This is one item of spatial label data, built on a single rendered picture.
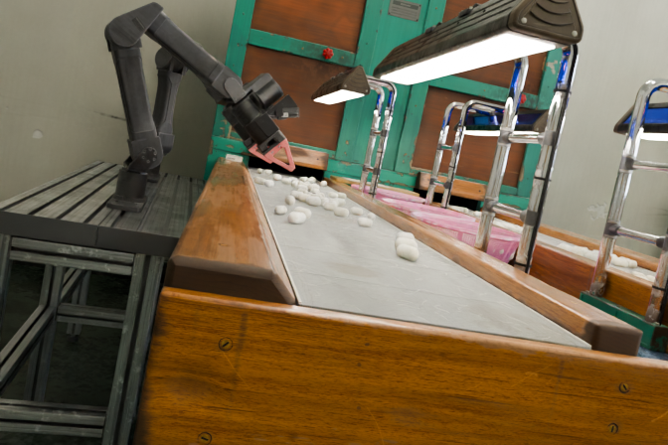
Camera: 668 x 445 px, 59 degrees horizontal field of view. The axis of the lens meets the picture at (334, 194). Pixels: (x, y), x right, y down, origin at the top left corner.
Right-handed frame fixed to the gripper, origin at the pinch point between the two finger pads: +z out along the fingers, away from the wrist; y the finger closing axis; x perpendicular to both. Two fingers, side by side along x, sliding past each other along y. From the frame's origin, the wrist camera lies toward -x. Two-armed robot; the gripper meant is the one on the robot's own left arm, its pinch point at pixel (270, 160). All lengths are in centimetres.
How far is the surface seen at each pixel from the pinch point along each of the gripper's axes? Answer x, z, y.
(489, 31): -27, -6, -113
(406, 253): -7, 16, -93
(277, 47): -29, -28, 56
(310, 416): 12, 9, -128
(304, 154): -12, 11, 51
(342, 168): -21, 25, 56
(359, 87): -30.0, -2.7, -22.2
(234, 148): 8, -7, 56
